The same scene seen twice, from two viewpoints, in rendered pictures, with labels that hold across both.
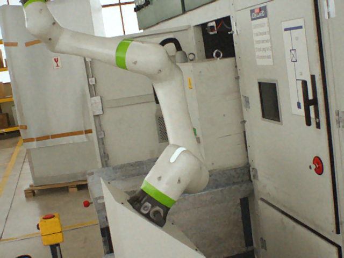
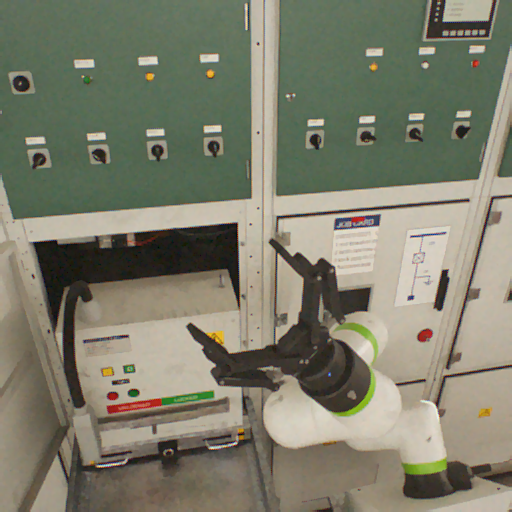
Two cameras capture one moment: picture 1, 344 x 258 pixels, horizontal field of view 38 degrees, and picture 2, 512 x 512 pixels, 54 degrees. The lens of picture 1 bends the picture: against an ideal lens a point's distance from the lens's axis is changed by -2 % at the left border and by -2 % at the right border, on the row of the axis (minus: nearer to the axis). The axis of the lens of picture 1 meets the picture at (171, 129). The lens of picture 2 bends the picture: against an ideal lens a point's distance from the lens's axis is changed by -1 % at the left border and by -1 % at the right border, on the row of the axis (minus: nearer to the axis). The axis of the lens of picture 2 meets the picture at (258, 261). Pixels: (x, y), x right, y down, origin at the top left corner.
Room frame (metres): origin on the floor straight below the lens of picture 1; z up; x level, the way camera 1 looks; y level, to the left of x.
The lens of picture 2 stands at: (2.09, 0.99, 2.25)
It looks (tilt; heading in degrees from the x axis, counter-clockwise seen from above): 32 degrees down; 271
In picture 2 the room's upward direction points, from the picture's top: straight up
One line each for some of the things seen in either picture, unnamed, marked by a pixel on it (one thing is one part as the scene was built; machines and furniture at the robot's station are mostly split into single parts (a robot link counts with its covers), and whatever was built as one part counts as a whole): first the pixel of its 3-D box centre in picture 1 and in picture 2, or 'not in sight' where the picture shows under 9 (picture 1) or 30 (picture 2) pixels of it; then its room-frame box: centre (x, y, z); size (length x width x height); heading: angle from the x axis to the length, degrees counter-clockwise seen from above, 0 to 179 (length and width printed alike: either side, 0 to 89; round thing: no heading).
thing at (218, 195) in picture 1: (163, 188); (172, 501); (2.36, 0.08, 0.82); 0.68 x 0.62 x 0.06; 102
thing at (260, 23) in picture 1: (260, 36); (354, 246); (1.81, -0.36, 1.46); 0.15 x 0.01 x 0.21; 12
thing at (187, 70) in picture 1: (184, 115); (159, 387); (2.39, -0.07, 1.15); 0.48 x 0.01 x 0.48; 12
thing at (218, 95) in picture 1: (235, 105); (155, 331); (2.45, -0.32, 1.15); 0.51 x 0.50 x 0.48; 102
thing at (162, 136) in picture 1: (162, 124); (87, 430); (2.58, 0.04, 1.09); 0.08 x 0.05 x 0.17; 102
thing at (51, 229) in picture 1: (51, 229); not in sight; (1.88, 0.52, 0.85); 0.08 x 0.08 x 0.10; 12
